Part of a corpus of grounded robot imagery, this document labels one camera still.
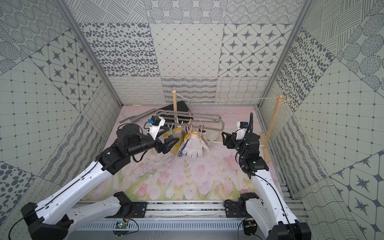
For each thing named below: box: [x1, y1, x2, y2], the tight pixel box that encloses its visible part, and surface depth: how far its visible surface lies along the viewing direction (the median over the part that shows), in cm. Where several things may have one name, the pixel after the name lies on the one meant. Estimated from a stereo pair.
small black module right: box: [243, 220, 258, 238], surface depth 74 cm
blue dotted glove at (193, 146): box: [178, 131, 210, 158], surface depth 84 cm
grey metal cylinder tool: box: [119, 108, 157, 124], surface depth 113 cm
